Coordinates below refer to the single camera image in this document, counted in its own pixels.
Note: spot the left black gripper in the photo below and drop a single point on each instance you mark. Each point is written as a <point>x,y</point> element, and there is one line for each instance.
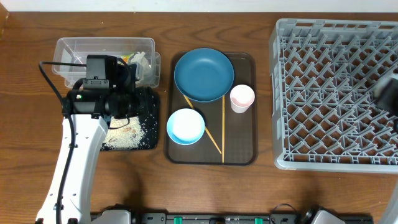
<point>143,94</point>

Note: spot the rice food scraps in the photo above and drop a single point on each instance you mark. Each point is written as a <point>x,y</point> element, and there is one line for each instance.
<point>127,137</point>

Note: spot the yellow snack wrapper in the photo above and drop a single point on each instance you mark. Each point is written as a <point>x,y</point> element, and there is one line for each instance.
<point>127,58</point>

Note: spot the light blue bowl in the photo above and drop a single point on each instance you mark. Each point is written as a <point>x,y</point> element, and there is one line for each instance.
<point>185,126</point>

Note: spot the pink cup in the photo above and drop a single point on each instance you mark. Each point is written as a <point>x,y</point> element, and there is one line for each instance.
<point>241,98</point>

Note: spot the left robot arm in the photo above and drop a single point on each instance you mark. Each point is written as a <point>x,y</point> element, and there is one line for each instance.
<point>103,109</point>

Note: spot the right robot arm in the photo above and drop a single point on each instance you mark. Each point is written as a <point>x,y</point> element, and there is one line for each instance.
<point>385,93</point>

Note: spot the black waste tray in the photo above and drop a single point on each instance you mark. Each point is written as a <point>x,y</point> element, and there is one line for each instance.
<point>150,124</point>

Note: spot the grey dishwasher rack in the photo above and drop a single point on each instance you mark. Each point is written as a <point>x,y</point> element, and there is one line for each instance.
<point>325,116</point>

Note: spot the crumpled white tissue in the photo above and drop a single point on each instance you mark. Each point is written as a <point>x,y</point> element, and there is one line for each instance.
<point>144,69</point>

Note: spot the clear plastic bin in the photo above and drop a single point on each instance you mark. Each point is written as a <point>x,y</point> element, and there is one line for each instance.
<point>76,50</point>

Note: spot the dark blue plate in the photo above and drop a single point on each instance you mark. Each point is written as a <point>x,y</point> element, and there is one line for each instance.
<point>204,74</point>

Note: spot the left wooden chopstick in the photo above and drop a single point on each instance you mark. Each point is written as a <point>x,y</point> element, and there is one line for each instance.
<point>206,129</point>

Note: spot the brown serving tray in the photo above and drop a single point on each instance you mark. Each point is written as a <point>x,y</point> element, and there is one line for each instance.
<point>240,141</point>

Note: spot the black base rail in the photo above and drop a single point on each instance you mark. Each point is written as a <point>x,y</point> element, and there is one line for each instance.
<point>281,214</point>

